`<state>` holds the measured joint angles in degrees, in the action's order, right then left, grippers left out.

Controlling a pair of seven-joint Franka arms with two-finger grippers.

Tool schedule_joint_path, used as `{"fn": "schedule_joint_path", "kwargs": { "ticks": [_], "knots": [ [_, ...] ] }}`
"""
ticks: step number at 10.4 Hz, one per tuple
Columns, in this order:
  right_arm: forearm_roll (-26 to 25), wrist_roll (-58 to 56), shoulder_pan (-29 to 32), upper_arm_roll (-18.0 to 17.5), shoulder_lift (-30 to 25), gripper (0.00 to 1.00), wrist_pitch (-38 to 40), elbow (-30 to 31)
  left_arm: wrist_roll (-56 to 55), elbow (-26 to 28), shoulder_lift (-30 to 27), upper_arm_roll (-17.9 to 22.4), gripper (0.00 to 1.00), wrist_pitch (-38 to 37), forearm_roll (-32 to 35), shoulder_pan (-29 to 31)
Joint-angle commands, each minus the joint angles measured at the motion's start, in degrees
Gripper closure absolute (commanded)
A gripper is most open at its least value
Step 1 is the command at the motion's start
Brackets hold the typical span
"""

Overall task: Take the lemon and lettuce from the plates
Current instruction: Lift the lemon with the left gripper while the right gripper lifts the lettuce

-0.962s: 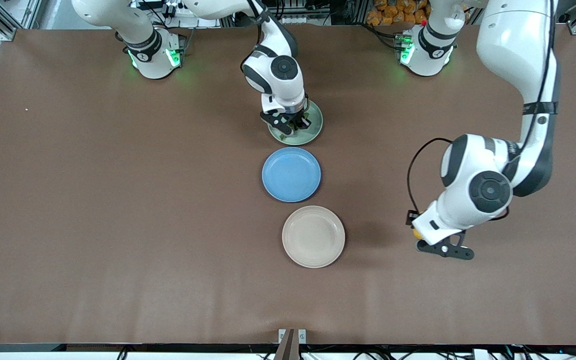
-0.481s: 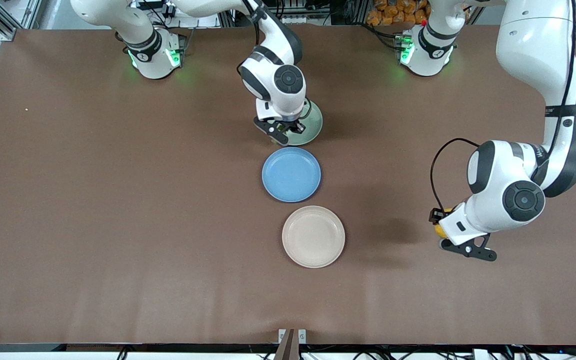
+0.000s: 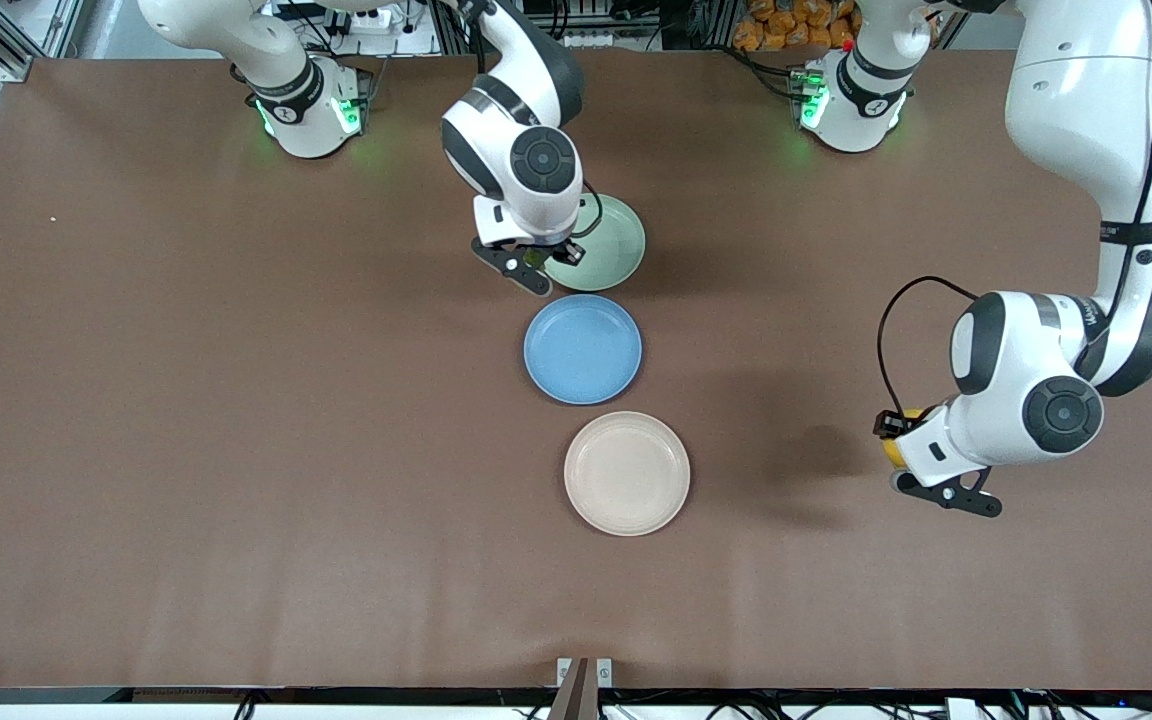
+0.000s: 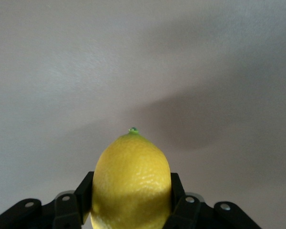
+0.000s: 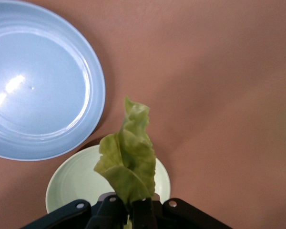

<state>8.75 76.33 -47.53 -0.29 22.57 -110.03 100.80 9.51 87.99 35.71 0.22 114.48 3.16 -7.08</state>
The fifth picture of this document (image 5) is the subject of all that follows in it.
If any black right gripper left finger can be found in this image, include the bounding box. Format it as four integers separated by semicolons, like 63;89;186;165
85;195;129;229

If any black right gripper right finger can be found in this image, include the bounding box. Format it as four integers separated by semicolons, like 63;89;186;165
130;198;158;229

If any pale green plate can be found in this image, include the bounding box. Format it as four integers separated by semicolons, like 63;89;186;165
45;145;172;214

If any blue plate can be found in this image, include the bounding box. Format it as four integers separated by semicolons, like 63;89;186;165
0;0;106;162

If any green lettuce leaf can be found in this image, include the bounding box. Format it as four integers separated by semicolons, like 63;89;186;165
93;96;157;229

